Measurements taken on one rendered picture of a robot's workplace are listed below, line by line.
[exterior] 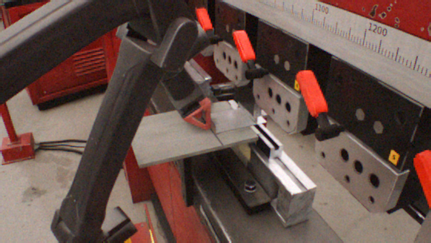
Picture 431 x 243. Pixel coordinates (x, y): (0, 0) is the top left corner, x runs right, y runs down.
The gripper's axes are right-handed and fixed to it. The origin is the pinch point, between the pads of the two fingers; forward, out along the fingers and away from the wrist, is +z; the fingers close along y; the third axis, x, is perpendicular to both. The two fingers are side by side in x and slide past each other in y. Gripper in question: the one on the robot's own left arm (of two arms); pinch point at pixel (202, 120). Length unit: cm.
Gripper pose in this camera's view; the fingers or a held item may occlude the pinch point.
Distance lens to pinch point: 77.7
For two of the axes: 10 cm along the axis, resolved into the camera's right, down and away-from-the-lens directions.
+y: -3.7, -4.8, 8.0
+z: 4.3, 6.7, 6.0
